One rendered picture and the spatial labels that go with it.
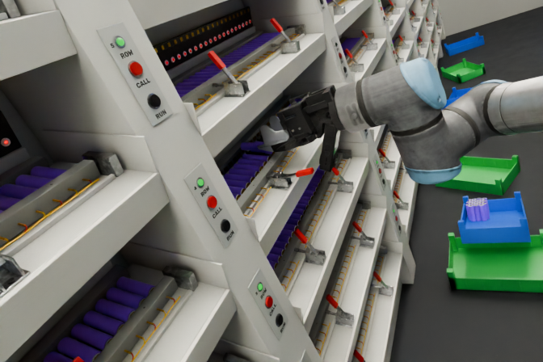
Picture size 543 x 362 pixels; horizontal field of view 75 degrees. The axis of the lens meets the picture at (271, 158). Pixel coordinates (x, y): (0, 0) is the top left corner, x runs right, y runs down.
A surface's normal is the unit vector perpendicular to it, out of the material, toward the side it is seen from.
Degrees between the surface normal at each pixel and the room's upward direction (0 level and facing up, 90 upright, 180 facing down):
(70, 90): 90
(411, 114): 88
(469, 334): 0
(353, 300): 15
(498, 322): 0
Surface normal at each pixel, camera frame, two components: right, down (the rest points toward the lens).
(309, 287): -0.17, -0.86
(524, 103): -0.97, -0.01
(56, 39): 0.90, 0.07
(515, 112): -0.93, 0.29
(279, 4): -0.40, 0.51
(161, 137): 0.83, -0.15
